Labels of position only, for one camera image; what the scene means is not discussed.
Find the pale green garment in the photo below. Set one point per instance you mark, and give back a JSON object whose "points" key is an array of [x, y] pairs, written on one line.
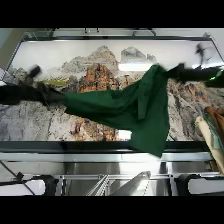
{"points": [[216, 136]]}

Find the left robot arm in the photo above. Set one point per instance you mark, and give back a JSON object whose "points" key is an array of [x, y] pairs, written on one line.
{"points": [[20, 94]]}

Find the brown garment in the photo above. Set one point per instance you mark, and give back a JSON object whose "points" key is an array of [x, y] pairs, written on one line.
{"points": [[217, 115]]}

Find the green shirt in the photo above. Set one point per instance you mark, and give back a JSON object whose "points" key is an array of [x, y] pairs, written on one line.
{"points": [[143, 106]]}

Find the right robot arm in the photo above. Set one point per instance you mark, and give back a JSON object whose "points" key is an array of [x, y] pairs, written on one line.
{"points": [[196, 74]]}

